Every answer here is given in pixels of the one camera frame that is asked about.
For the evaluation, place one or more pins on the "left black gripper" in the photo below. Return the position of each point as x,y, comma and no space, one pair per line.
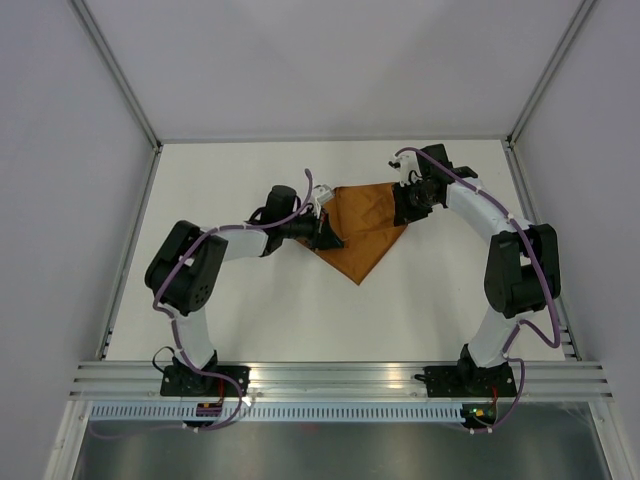
323,237

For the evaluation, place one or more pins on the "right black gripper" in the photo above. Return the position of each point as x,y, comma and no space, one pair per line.
403,213

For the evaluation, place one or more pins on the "brown cloth napkin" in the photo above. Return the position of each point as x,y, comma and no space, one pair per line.
362,216

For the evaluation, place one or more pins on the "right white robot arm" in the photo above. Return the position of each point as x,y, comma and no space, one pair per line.
522,274

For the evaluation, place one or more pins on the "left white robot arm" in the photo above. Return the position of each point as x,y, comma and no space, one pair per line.
184,271

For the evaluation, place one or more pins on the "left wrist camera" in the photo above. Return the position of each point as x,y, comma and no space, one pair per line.
320,195

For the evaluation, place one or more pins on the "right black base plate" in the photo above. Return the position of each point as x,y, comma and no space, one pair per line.
453,382

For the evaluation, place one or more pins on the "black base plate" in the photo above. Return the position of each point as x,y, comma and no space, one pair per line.
453,382
180,381

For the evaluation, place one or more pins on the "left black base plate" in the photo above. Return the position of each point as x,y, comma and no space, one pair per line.
180,381

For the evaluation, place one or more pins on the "aluminium mounting rail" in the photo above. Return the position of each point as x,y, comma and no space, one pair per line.
545,381

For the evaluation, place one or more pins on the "right aluminium frame post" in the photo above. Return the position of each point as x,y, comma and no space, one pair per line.
561,51

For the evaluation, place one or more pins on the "aluminium frame post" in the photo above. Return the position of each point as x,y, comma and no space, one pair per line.
92,29
561,51

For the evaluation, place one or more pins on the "left aluminium frame post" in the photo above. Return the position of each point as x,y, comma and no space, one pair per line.
92,29

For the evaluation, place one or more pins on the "white slotted cable duct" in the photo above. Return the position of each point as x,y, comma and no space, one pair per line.
308,412

